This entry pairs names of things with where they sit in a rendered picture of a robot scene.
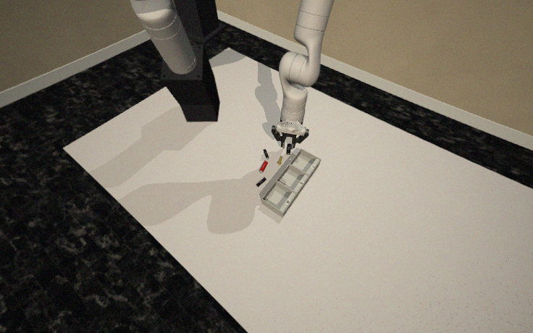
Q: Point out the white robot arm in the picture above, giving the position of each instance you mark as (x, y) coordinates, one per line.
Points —
(297, 71)

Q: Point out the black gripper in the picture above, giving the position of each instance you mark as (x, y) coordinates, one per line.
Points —
(282, 138)

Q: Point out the red battery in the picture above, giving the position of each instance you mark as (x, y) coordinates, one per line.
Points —
(263, 167)

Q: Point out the grey rack of bins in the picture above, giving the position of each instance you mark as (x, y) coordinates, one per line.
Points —
(290, 183)

